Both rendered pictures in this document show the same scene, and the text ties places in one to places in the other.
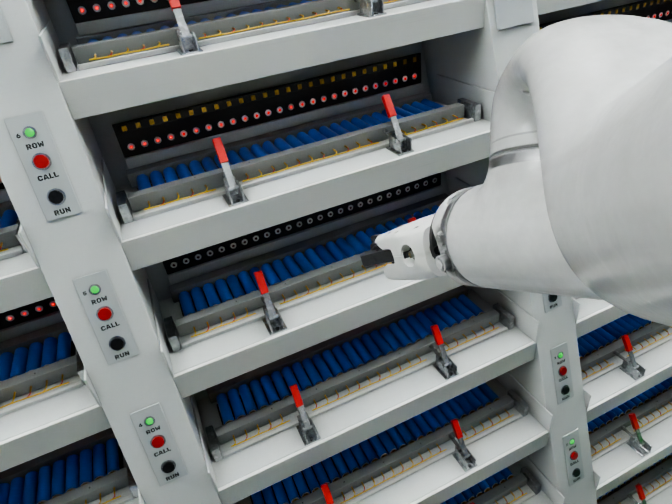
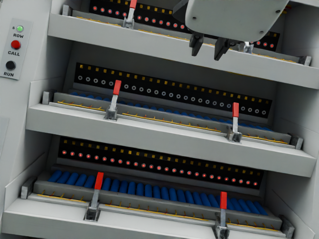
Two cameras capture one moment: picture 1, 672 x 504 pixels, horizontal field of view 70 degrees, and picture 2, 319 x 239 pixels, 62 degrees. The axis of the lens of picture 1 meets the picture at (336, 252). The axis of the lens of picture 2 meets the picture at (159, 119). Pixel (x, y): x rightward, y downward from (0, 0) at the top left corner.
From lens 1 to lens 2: 0.38 m
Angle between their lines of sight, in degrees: 26
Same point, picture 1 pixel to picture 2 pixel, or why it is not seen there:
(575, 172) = not seen: outside the picture
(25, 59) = not seen: outside the picture
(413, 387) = (187, 231)
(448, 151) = (277, 66)
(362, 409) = (140, 223)
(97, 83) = not seen: outside the picture
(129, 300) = (33, 45)
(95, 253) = (33, 11)
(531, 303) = (312, 216)
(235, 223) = (119, 38)
